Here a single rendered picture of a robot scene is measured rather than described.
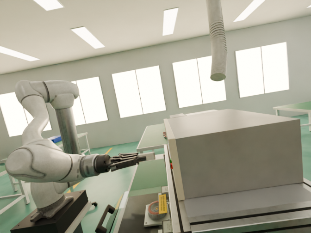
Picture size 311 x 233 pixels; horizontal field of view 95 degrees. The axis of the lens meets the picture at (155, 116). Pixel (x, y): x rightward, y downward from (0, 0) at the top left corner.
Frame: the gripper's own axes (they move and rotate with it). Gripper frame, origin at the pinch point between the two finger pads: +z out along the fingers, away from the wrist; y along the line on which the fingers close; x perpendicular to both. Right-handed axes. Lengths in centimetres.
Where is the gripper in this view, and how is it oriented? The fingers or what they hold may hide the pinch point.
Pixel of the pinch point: (146, 156)
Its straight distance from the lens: 61.4
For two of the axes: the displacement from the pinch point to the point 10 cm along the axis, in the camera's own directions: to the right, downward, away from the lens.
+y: -0.3, 1.3, -9.9
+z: 9.8, -1.7, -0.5
